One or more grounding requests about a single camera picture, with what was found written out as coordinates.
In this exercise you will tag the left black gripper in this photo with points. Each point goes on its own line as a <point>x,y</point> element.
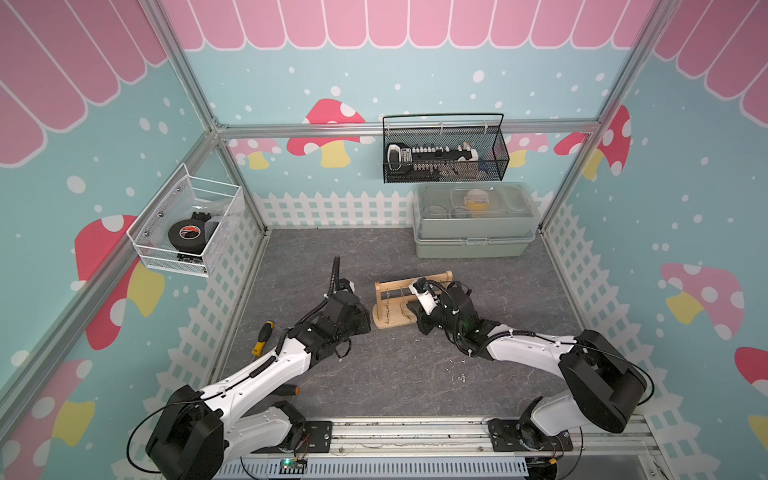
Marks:
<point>363,320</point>

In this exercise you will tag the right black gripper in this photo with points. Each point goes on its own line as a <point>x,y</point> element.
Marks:
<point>421,316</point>

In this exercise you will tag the wooden jewelry display stand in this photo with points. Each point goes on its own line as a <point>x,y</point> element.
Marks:
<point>392,304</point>

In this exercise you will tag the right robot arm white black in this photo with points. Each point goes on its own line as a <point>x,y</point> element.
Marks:
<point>603,387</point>

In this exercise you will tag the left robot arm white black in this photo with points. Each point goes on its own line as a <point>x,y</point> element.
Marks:
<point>198,431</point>

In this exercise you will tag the yellow black screwdriver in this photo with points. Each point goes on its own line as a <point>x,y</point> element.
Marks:
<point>263,337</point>

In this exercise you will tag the green plastic storage box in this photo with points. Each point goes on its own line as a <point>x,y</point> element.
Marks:
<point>444,229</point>

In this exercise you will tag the yellow item in box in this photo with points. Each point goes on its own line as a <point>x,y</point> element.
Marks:
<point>478,201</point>

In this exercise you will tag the white black device in basket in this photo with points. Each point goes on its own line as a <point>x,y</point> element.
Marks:
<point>430,160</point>

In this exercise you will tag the green circuit board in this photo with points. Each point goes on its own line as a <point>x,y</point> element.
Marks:
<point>292,466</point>

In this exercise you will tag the black tape roll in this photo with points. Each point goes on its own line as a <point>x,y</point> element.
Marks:
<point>188,236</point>

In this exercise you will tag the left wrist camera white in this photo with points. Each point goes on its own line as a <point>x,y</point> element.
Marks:
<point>344,284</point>

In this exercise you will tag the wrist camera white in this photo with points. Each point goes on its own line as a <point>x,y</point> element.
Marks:
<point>344,284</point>
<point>421,288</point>

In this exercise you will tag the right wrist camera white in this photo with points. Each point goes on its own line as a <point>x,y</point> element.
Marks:
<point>421,288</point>

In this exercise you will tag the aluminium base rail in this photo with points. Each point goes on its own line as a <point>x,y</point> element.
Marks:
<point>454,448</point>

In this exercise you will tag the black wire mesh basket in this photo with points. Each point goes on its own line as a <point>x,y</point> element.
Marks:
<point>481,131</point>

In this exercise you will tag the white wire basket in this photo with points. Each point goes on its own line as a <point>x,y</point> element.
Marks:
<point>219,204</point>

